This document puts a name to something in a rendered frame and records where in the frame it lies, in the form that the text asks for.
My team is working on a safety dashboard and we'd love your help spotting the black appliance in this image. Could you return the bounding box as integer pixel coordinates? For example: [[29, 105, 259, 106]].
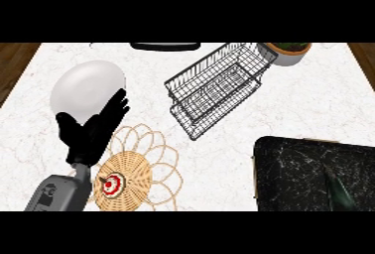
[[129, 42, 203, 52]]

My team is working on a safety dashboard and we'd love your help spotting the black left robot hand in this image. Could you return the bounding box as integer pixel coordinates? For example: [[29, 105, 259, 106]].
[[55, 87, 132, 168]]

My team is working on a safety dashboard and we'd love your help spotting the black marble tray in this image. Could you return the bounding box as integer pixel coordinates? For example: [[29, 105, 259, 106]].
[[253, 135, 375, 212]]

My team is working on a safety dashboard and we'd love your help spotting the black wire tiered basket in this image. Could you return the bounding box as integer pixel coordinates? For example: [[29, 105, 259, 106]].
[[165, 42, 281, 142]]

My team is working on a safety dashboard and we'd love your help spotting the wicker placemat with loops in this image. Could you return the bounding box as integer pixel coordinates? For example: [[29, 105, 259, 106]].
[[73, 123, 185, 212]]

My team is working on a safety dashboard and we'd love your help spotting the white oval plate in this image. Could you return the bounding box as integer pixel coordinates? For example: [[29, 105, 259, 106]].
[[51, 60, 128, 125]]

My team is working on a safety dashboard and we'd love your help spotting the red and white can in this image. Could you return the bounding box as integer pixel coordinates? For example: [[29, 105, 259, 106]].
[[98, 174, 125, 199]]

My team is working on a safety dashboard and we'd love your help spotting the grey potted plant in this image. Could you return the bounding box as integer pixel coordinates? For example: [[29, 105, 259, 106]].
[[265, 42, 314, 67]]

